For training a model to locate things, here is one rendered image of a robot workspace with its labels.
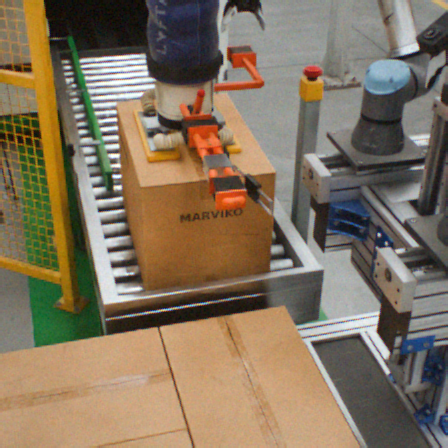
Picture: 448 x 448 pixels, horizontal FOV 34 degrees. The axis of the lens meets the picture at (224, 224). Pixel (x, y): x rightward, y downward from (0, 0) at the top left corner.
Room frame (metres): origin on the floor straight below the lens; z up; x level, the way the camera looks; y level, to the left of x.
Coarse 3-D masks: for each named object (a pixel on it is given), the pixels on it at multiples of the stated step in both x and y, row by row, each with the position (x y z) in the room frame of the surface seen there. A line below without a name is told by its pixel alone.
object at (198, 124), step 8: (184, 120) 1.88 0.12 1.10; (192, 120) 1.89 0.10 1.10; (200, 120) 1.89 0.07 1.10; (208, 120) 1.90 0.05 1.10; (216, 120) 1.88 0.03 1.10; (184, 128) 1.84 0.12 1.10; (192, 128) 1.82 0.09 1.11; (200, 128) 1.83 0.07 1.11; (208, 128) 1.83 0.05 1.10; (216, 128) 1.84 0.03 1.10; (184, 136) 1.85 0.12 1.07; (192, 136) 1.82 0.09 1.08; (216, 136) 1.84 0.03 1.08; (192, 144) 1.82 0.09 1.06
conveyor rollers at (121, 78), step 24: (72, 72) 3.64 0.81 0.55; (96, 72) 3.66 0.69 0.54; (120, 72) 3.70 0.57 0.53; (144, 72) 3.65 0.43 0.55; (72, 96) 3.36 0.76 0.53; (96, 96) 3.32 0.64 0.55; (120, 96) 3.34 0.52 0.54; (96, 168) 2.60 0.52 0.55; (120, 168) 2.62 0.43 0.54; (96, 192) 2.41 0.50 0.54; (120, 192) 2.43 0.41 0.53; (120, 216) 2.25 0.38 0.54; (120, 240) 2.08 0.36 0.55; (120, 264) 1.98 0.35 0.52; (288, 264) 1.96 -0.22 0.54; (120, 288) 1.82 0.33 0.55; (144, 288) 1.83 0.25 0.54
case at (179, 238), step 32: (224, 96) 2.42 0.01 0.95; (128, 128) 2.14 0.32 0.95; (128, 160) 2.05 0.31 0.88; (192, 160) 1.93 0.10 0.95; (256, 160) 1.94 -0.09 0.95; (128, 192) 2.11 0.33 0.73; (160, 192) 1.78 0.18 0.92; (192, 192) 1.81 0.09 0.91; (128, 224) 2.17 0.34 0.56; (160, 224) 1.78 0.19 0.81; (192, 224) 1.81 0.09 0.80; (224, 224) 1.83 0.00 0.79; (256, 224) 1.86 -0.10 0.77; (160, 256) 1.78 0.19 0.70; (192, 256) 1.81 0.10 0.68; (224, 256) 1.83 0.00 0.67; (256, 256) 1.86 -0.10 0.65; (160, 288) 1.78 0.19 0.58
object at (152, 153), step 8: (136, 112) 2.22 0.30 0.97; (152, 112) 2.16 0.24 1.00; (136, 120) 2.16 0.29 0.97; (144, 128) 2.09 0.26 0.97; (144, 136) 2.04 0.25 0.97; (152, 136) 2.04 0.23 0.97; (144, 144) 1.99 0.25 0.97; (152, 144) 1.98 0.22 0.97; (152, 152) 1.94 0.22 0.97; (160, 152) 1.94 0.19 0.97; (168, 152) 1.94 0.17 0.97; (176, 152) 1.94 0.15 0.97; (152, 160) 1.92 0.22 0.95; (160, 160) 1.92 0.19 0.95
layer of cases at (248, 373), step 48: (144, 336) 1.60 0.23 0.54; (192, 336) 1.60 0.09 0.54; (240, 336) 1.60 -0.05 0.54; (288, 336) 1.61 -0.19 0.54; (0, 384) 1.40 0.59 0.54; (48, 384) 1.40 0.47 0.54; (96, 384) 1.40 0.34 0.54; (144, 384) 1.41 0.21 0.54; (192, 384) 1.41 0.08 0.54; (240, 384) 1.41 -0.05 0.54; (288, 384) 1.42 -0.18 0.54; (0, 432) 1.24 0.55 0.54; (48, 432) 1.24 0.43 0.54; (96, 432) 1.24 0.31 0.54; (144, 432) 1.24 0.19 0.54; (192, 432) 1.25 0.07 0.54; (240, 432) 1.25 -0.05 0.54; (288, 432) 1.25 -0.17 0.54; (336, 432) 1.25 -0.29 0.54
